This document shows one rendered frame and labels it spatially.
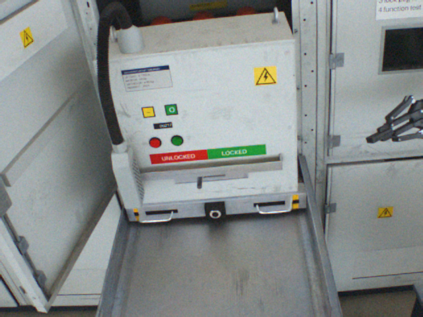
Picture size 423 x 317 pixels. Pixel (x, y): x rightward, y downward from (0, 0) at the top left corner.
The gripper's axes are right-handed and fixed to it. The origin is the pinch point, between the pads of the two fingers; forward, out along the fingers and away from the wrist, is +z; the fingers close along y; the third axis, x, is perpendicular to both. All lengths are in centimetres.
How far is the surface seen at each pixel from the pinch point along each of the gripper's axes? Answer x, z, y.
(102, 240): -87, 80, -13
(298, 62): -28.1, 0.3, 24.5
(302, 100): -34.0, 0.7, 12.3
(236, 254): -18, 44, -18
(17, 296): -127, 133, -30
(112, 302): -17, 79, -14
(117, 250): -28, 73, -5
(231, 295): -7, 51, -23
